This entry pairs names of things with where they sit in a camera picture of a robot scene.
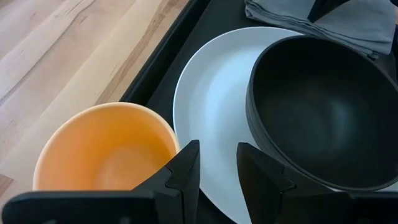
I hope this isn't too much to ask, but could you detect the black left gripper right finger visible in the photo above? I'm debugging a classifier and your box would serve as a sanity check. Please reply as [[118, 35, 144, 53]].
[[236, 142, 398, 224]]

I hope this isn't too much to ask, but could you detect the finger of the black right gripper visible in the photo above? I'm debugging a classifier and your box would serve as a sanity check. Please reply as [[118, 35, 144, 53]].
[[307, 0, 351, 23]]

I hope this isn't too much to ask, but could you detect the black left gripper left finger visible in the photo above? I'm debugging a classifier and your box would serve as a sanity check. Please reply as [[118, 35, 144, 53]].
[[1, 139, 200, 224]]

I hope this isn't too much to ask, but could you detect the grey cloth napkin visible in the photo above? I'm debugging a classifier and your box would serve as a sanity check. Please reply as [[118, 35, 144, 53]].
[[244, 0, 397, 60]]

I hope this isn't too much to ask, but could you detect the orange mug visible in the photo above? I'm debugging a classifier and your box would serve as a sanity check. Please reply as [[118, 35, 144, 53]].
[[32, 101, 180, 192]]

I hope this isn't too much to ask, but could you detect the black bowl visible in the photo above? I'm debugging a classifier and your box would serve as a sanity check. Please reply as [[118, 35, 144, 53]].
[[245, 34, 398, 192]]

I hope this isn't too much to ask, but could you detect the white round plate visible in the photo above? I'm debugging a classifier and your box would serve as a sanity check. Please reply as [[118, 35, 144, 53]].
[[172, 26, 398, 224]]

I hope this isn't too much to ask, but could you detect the black serving tray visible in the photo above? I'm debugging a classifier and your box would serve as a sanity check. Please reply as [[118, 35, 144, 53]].
[[119, 0, 398, 224]]

